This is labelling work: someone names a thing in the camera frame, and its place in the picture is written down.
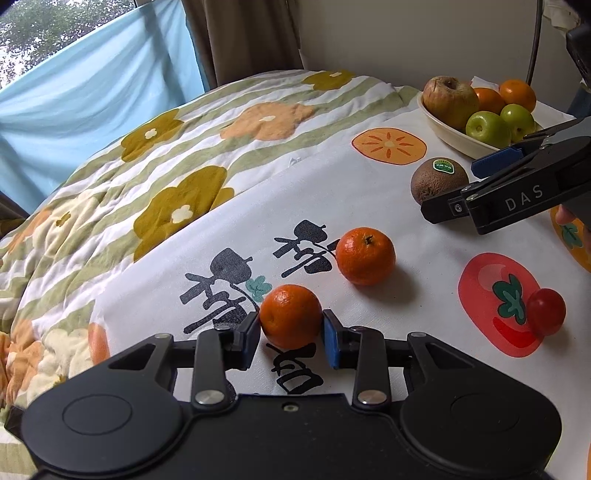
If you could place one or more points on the orange in bowl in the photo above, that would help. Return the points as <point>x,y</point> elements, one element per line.
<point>515,91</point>
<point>489,100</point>

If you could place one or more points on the green apple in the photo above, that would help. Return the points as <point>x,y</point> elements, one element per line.
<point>489,128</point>
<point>519,120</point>

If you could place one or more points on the metal lamp pole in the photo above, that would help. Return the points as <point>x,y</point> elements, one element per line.
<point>535,42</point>

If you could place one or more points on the brown kiwi with sticker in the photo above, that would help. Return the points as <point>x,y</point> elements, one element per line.
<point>437,176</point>

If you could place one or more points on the wrinkled brown apple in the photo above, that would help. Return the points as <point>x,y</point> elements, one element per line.
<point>450,100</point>

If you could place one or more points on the brown right curtain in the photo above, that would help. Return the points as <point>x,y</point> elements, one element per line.
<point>237,39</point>

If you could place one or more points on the person's right hand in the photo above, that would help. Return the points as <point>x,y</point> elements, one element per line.
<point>564,216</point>

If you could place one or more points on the red tomato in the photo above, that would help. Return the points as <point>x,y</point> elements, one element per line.
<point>546,312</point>

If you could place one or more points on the floral striped quilt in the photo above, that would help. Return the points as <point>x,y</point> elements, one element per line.
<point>141,189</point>

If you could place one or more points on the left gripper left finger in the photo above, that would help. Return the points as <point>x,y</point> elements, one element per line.
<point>210,355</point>

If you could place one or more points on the white fruit-print cloth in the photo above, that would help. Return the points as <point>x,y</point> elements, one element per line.
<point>466,289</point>

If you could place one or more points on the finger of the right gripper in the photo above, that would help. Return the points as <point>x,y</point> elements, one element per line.
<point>495,162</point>
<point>452,205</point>

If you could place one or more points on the cream yellow fruit bowl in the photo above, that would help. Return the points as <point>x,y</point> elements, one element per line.
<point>458,140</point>

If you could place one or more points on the orange mandarin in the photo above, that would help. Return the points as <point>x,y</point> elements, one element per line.
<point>291,316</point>
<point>365,256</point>

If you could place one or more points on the light blue hanging sheet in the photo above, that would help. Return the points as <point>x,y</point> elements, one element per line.
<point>92,93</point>

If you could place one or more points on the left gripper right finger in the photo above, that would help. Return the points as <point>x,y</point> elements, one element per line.
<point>370,354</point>

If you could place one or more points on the window with white frame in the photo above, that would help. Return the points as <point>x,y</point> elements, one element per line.
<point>34,30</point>

